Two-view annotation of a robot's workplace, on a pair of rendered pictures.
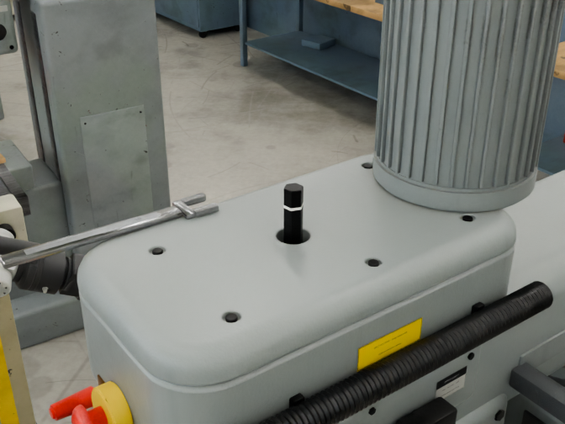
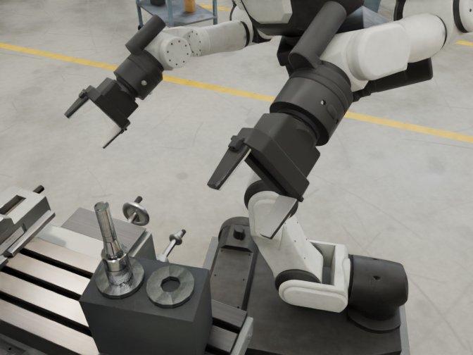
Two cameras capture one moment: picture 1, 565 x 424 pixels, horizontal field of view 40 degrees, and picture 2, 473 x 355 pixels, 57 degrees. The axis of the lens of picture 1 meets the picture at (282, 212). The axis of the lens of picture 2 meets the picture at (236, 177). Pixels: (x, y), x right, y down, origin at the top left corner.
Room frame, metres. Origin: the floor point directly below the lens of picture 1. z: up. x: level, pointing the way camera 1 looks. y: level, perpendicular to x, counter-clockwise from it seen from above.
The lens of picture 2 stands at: (1.63, 0.12, 1.80)
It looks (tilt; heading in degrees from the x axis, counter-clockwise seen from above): 40 degrees down; 148
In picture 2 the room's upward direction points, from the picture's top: straight up
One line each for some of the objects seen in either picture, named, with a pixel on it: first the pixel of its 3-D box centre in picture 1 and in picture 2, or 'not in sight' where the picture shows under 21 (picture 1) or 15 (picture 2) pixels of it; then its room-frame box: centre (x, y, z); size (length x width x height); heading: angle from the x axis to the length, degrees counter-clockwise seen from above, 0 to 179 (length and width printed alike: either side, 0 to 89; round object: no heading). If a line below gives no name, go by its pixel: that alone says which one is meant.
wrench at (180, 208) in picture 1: (113, 230); not in sight; (0.74, 0.19, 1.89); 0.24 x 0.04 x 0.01; 123
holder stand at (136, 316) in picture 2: not in sight; (151, 310); (1.11, 0.24, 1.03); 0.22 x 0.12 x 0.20; 47
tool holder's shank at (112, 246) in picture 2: not in sight; (108, 229); (1.07, 0.20, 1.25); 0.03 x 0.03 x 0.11
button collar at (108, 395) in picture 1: (112, 411); not in sight; (0.60, 0.17, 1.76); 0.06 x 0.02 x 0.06; 36
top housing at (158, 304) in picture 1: (303, 290); not in sight; (0.74, -0.02, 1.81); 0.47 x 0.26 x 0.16; 126
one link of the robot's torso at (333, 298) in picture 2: not in sight; (314, 273); (1.02, 0.78, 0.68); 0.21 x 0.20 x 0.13; 47
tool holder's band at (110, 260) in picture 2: not in sight; (114, 253); (1.07, 0.20, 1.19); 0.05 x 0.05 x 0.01
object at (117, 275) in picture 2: not in sight; (117, 265); (1.07, 0.20, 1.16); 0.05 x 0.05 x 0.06
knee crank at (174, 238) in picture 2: not in sight; (170, 246); (0.53, 0.50, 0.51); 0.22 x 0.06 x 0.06; 126
